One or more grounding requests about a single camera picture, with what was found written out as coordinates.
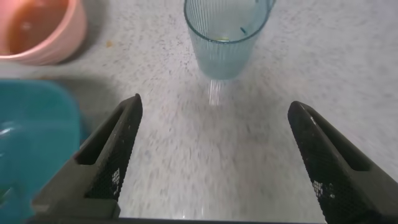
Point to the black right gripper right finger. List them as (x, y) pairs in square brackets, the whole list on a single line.
[(342, 180)]

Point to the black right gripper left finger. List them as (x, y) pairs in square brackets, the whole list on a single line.
[(93, 168)]

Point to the orange red liquid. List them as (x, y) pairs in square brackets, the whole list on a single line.
[(37, 28)]

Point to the ribbed clear blue cup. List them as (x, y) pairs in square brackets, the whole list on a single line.
[(220, 59)]

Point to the pink ribbed bowl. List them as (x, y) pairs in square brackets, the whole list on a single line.
[(70, 34)]

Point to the teal square plastic basin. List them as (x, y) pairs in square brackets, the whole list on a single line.
[(34, 130)]

